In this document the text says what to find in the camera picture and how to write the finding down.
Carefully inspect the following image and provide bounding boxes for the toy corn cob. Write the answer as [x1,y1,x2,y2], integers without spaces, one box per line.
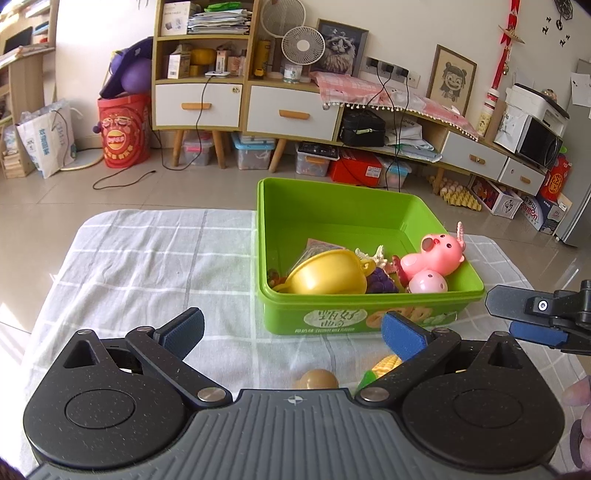
[356,354,403,393]

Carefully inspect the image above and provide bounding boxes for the pink perforated ball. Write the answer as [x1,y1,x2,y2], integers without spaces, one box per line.
[408,270,448,294]

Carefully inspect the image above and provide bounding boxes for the purple toy grapes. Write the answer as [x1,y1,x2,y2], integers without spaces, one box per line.
[366,267,399,294]

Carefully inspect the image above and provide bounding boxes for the pink toy pig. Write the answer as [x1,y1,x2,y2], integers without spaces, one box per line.
[400,222,466,280]

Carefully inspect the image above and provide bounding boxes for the white grey checkered cloth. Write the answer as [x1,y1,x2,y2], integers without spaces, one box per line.
[18,208,591,476]

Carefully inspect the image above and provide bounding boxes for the yellow toy pot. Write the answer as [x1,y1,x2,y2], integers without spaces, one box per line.
[273,249,377,295]

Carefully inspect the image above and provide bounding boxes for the yellow egg tray toy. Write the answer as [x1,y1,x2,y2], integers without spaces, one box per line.
[437,178,482,211]

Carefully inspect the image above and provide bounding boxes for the green plastic cookie box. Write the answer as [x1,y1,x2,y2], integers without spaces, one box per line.
[257,178,485,335]

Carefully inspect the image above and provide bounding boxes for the pink card packet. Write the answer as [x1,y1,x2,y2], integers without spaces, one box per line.
[290,238,342,272]

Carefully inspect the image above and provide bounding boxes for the black white microwave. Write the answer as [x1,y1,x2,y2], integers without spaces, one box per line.
[494,104,563,168]

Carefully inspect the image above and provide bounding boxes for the white printer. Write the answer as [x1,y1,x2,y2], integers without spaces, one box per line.
[506,83,570,137]

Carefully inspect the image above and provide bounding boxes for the red box under cabinet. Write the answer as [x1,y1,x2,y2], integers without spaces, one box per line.
[329,148,383,188]

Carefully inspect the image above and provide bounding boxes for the clear storage box blue lid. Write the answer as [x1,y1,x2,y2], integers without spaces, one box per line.
[231,132,276,170]

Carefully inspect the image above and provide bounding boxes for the black bag on shelf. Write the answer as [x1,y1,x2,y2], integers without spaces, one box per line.
[339,109,386,147]

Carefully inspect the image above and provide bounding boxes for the framed cartoon girl picture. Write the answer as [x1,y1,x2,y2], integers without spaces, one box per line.
[427,45,477,116]

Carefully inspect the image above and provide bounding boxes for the red cartoon bucket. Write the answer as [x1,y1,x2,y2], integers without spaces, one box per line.
[95,93,151,169]

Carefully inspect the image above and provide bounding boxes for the white paper shopping bag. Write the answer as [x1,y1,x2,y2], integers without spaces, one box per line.
[17,100,77,179]

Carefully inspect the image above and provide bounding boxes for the long wooden tv cabinet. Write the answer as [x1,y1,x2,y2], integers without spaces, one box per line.
[245,74,544,195]

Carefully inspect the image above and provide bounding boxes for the pink tablecloth with tassels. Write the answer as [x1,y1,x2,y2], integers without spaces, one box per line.
[311,72,480,140]

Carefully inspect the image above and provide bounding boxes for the purple plush toy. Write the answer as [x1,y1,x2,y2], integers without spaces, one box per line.
[99,37,153,99]

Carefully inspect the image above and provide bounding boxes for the framed cat picture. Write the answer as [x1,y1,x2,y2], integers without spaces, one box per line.
[311,19,369,77]

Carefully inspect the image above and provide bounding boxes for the wooden shelf cabinet white drawer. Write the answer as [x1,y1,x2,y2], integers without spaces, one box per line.
[151,1,260,170]

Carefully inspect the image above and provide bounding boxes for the small white desk fan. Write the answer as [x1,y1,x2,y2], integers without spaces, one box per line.
[281,26,325,83]

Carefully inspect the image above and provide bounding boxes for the stack of papers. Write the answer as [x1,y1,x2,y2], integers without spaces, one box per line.
[187,9,252,35]

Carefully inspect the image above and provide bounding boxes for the wooden desk shelf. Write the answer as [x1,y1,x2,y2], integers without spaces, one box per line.
[1,0,59,179]

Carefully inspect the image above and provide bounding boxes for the tall white fan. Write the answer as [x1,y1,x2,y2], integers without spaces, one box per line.
[260,0,307,80]

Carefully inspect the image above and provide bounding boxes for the black cable on floor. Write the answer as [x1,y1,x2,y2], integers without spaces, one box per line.
[91,169,158,191]

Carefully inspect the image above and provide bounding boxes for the red hanging wall decoration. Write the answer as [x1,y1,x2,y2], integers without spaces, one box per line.
[491,0,524,90]

